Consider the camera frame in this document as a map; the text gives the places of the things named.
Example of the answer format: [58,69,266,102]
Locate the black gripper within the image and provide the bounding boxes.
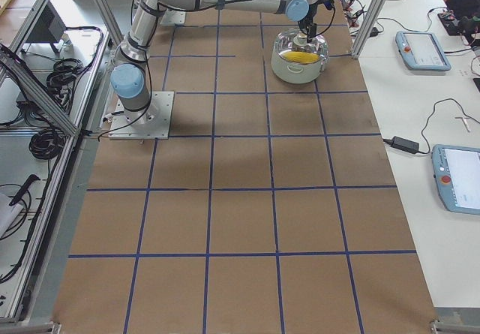
[298,0,334,42]

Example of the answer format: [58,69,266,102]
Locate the glass pot lid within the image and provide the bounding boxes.
[273,28,329,64]

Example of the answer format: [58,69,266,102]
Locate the yellow corn cob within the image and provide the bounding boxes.
[280,51,320,65]

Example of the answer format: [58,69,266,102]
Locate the pale green cooking pot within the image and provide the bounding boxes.
[271,48,328,84]

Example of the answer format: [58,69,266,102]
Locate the black circuit box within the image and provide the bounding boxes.
[437,11,476,36]

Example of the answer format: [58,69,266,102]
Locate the black power adapter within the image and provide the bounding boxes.
[382,136,419,154]

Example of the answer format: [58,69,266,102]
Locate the blue teach pendant tablet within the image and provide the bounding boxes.
[431,144,479,215]

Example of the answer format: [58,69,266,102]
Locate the aluminium frame post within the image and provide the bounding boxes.
[351,0,386,59]

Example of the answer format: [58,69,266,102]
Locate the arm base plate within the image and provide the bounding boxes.
[158,9,186,26]
[107,91,175,140]

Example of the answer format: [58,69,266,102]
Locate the black cable bundle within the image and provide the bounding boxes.
[28,128,67,160]

